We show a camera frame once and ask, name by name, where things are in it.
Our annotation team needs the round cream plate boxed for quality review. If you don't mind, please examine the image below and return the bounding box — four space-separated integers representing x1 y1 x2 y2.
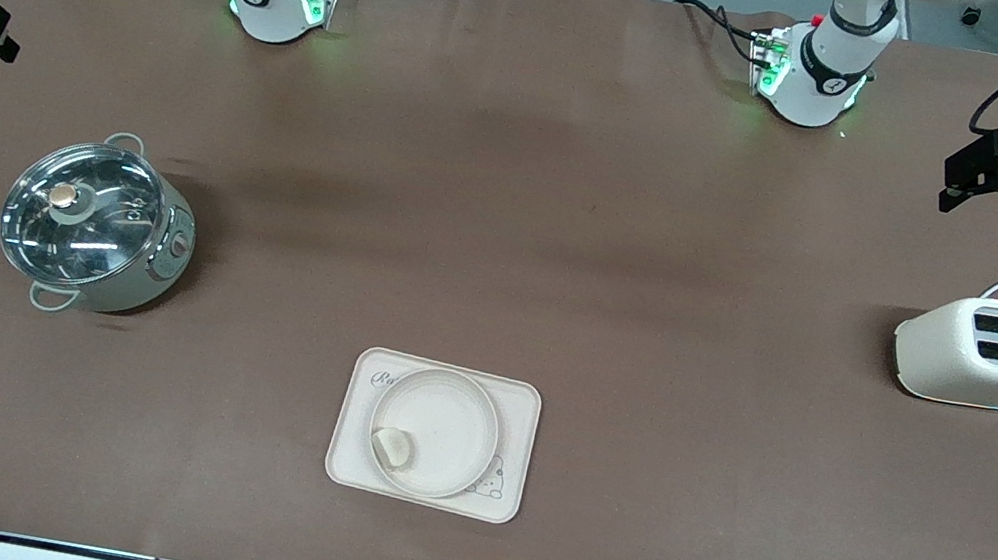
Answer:
360 358 510 508

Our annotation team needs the pale steamed bun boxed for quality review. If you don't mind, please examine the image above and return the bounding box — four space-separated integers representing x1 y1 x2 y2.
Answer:
367 427 417 474

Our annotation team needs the glass pot lid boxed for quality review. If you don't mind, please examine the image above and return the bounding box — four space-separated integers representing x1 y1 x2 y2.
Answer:
0 130 176 300

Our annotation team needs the grey electric cooking pot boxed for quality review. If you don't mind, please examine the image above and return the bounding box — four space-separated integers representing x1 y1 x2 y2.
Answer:
0 115 213 335

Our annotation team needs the brown table cover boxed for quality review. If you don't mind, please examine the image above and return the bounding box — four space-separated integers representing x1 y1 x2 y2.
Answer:
0 0 998 560

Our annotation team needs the cream rabbit print tray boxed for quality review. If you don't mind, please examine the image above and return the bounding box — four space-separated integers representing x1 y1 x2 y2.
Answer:
319 341 548 529

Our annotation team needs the black left base cable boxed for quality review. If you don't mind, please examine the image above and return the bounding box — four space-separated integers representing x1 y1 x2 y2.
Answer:
666 0 770 67

